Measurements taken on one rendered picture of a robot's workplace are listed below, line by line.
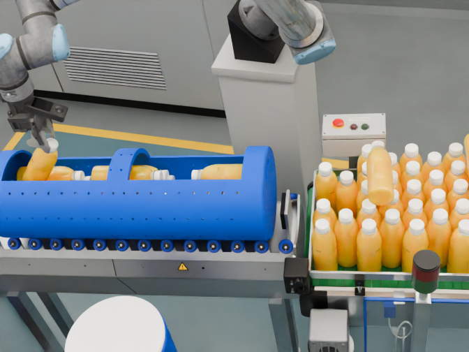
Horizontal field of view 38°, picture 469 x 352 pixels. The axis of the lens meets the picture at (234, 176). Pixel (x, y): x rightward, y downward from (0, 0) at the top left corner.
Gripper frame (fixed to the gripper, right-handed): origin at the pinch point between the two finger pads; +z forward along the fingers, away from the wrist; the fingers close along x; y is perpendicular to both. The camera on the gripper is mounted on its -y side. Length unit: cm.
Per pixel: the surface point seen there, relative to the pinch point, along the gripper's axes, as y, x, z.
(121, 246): -14.7, 11.6, 34.5
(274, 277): -63, 14, 47
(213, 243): -45, 11, 34
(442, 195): -112, 4, 21
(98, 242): -6.7, 10.8, 33.7
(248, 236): -57, 14, 26
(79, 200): -7.6, 11.1, 12.7
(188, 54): 3, -154, 85
